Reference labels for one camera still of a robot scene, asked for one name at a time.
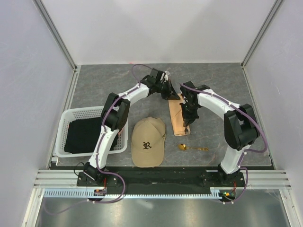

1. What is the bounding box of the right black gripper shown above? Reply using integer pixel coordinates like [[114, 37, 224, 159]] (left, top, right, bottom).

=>
[[179, 101, 198, 127]]

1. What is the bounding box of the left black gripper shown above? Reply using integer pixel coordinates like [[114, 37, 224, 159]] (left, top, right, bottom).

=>
[[156, 80, 180, 101]]

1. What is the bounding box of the peach satin napkin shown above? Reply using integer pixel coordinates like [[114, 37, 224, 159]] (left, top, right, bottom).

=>
[[168, 94, 191, 136]]

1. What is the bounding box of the gold spoon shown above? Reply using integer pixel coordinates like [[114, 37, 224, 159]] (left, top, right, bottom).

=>
[[178, 144, 209, 151]]

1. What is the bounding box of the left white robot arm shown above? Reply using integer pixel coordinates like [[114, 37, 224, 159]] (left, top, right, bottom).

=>
[[83, 68, 180, 186]]

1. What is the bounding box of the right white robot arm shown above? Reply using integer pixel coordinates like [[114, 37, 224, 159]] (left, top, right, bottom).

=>
[[180, 81, 260, 186]]

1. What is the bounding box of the tan baseball cap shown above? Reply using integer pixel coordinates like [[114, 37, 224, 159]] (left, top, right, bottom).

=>
[[131, 117, 166, 168]]

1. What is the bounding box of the white plastic basket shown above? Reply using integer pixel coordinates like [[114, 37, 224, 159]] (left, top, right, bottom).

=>
[[54, 105, 129, 158]]

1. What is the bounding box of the black folded cloth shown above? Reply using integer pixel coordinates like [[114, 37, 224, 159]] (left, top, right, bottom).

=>
[[64, 117, 119, 154]]

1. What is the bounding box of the white cable duct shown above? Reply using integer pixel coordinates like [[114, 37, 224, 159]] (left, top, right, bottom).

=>
[[44, 188, 233, 199]]

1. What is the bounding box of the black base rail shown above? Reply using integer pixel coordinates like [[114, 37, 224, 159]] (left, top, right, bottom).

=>
[[77, 166, 245, 189]]

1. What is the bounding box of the left aluminium frame post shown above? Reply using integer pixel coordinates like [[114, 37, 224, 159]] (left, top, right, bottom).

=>
[[32, 0, 79, 70]]

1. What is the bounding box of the aluminium frame post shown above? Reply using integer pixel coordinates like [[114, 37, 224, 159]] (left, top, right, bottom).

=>
[[32, 0, 79, 70], [241, 0, 284, 69]]

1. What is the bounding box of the right aluminium frame post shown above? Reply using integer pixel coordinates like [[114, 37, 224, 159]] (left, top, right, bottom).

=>
[[241, 0, 284, 69]]

